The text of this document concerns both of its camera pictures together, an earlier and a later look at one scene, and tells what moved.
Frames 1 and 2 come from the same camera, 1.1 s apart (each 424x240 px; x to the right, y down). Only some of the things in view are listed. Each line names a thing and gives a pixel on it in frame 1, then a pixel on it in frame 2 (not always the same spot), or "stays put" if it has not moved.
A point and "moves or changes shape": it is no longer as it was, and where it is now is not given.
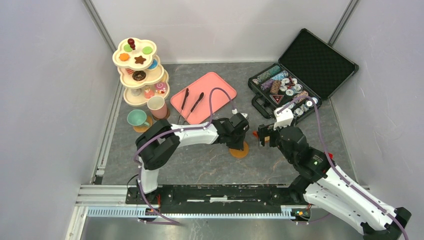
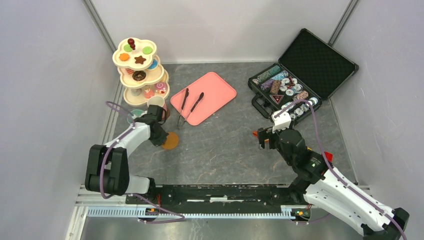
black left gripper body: [236, 141] → [158, 139]
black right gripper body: [268, 130] stays put
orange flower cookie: [124, 57] stays put
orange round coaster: [239, 153] moves or changes shape
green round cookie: [127, 48] stays put
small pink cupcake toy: [148, 93] stays put
